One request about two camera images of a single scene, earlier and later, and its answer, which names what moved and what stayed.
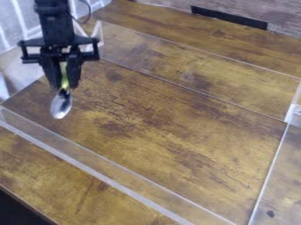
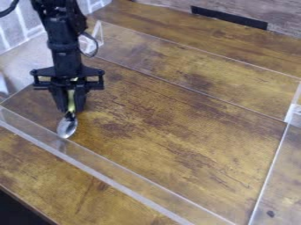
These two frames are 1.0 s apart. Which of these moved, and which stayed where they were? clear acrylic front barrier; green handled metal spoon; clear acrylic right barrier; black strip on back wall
Moved: green handled metal spoon
Stayed: clear acrylic front barrier; clear acrylic right barrier; black strip on back wall
